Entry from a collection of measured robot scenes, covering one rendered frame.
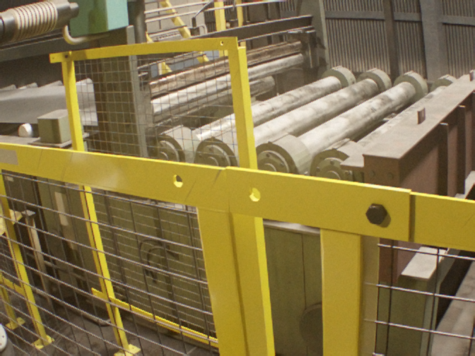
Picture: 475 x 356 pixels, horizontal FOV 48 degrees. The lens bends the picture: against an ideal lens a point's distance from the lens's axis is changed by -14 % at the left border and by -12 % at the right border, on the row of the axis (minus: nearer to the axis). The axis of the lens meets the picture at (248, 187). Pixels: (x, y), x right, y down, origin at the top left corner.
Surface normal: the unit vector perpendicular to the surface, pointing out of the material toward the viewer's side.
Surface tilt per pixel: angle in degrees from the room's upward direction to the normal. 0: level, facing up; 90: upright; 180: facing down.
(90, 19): 90
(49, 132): 90
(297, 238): 90
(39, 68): 90
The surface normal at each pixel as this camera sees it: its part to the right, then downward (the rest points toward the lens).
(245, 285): 0.82, 0.11
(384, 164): -0.56, 0.33
